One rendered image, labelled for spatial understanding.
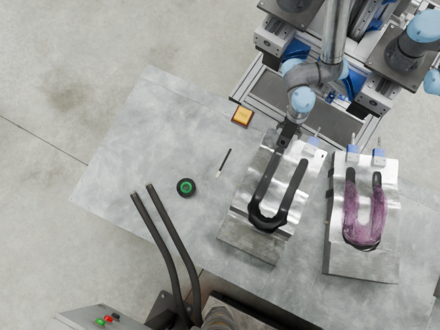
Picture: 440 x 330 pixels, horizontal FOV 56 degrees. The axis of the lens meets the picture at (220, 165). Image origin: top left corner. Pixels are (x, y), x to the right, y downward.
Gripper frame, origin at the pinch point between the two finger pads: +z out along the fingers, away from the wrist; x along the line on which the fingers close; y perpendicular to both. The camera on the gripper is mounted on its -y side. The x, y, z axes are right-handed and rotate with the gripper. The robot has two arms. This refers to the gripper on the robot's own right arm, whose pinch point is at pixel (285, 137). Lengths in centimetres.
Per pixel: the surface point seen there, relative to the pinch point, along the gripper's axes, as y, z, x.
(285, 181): -16.4, 2.4, -7.2
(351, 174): -0.7, 5.7, -30.7
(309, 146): 0.2, -1.0, -9.9
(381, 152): 12.6, 3.8, -37.8
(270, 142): -4.2, 1.7, 5.0
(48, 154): -41, 91, 130
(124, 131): -24, 11, 64
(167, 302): -87, 90, 21
